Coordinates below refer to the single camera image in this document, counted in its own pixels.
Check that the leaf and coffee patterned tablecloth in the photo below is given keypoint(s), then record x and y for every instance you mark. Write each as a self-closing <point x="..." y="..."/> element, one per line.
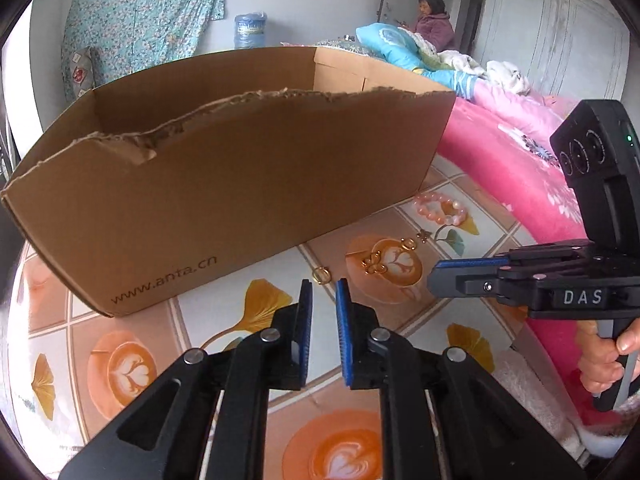
<point x="210" y="320"/>

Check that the grey lace bedspread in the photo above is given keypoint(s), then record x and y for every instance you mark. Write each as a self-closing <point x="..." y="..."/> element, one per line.
<point x="340" y="45"/>

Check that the grey red patterned pillow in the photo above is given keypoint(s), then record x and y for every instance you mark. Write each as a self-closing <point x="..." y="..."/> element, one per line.
<point x="80" y="72"/>

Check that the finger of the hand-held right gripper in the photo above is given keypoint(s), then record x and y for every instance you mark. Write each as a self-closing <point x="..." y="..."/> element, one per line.
<point x="550" y="255"/>
<point x="465" y="282"/>

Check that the blue floral quilt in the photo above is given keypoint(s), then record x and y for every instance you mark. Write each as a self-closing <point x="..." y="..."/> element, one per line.
<point x="380" y="42"/>

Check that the small dark charm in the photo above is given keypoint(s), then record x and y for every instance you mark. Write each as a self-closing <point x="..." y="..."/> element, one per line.
<point x="424" y="236"/>

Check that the white wardrobe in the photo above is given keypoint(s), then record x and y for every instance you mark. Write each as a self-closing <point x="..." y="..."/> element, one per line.
<point x="550" y="30"/>

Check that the gold bow earring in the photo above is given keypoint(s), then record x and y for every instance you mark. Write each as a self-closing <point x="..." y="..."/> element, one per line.
<point x="374" y="260"/>

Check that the grey door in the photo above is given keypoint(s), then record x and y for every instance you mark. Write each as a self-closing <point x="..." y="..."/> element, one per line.
<point x="470" y="10"/>

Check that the brown cardboard box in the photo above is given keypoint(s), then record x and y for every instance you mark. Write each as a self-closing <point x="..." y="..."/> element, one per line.
<point x="250" y="185"/>

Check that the blue water bottle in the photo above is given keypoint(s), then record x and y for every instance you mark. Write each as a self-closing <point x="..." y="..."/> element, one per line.
<point x="250" y="32"/>

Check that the gold hoop earring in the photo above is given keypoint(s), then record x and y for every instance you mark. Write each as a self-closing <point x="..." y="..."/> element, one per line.
<point x="314" y="275"/>

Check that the teal floral hanging cloth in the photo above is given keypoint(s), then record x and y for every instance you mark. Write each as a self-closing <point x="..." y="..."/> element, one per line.
<point x="140" y="20"/>

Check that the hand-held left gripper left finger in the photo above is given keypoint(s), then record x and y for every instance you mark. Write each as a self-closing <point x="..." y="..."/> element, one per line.
<point x="306" y="320"/>

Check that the white crumpled cloth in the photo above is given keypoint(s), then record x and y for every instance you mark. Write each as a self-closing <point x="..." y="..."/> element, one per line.
<point x="505" y="75"/>

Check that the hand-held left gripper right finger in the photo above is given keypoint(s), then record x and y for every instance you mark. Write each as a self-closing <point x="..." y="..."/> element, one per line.
<point x="343" y="330"/>

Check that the person's right hand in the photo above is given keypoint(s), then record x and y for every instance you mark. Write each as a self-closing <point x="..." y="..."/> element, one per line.
<point x="595" y="365"/>

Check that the pink floral blanket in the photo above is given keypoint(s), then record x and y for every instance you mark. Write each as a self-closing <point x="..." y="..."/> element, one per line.
<point x="490" y="150"/>

